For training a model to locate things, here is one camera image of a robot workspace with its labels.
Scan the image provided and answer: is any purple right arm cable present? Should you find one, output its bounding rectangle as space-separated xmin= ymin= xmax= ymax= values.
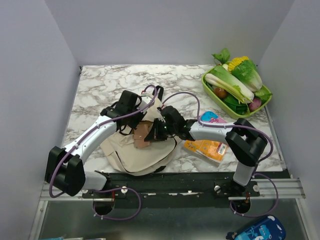
xmin=159 ymin=92 xmax=280 ymax=218

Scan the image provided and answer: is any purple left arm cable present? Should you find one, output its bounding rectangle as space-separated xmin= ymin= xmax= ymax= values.
xmin=48 ymin=84 xmax=158 ymax=221

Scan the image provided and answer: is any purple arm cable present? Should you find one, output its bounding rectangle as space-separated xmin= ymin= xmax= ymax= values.
xmin=159 ymin=92 xmax=280 ymax=218
xmin=48 ymin=84 xmax=158 ymax=221

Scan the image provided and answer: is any green lettuce head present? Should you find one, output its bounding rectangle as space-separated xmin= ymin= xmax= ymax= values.
xmin=231 ymin=59 xmax=263 ymax=92

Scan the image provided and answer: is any blue shark pencil case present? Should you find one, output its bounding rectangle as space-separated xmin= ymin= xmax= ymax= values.
xmin=225 ymin=215 xmax=287 ymax=240

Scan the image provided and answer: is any yellow orange paperback book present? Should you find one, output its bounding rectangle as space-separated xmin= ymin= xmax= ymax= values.
xmin=183 ymin=140 xmax=228 ymax=164

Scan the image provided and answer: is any napa cabbage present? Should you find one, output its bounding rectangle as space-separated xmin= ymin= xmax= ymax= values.
xmin=204 ymin=65 xmax=254 ymax=104

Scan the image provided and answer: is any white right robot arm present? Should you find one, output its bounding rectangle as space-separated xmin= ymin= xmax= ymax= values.
xmin=144 ymin=106 xmax=270 ymax=196

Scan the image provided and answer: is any purple onion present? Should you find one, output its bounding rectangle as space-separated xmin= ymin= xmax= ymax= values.
xmin=248 ymin=97 xmax=262 ymax=112

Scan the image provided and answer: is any cream canvas backpack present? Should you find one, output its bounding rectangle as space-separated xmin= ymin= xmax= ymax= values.
xmin=100 ymin=85 xmax=181 ymax=176

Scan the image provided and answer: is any green leaf sprig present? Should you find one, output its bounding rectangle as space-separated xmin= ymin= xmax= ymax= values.
xmin=212 ymin=47 xmax=231 ymax=65

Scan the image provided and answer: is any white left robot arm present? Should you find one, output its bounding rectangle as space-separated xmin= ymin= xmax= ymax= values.
xmin=45 ymin=90 xmax=157 ymax=198

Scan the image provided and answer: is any brown mushroom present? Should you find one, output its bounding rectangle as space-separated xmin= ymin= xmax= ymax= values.
xmin=213 ymin=87 xmax=228 ymax=100

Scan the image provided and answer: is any green plastic vegetable tray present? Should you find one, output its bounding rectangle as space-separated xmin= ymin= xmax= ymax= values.
xmin=201 ymin=67 xmax=272 ymax=119

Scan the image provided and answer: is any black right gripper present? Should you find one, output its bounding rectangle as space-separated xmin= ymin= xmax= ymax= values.
xmin=145 ymin=118 xmax=177 ymax=142

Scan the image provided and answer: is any pink blue pencil case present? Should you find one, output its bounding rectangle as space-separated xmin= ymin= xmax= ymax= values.
xmin=200 ymin=111 xmax=226 ymax=124

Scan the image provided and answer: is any tan leather card wallet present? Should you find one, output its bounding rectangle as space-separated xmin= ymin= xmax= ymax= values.
xmin=133 ymin=121 xmax=153 ymax=149

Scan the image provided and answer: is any yellow corn cob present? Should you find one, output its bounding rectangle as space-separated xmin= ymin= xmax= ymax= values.
xmin=227 ymin=56 xmax=249 ymax=73

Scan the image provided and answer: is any aluminium frame rail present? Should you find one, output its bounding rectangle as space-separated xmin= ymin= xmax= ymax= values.
xmin=40 ymin=178 xmax=306 ymax=202

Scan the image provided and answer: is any dark green leafy vegetable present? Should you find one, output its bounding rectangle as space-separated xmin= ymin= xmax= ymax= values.
xmin=222 ymin=94 xmax=250 ymax=116

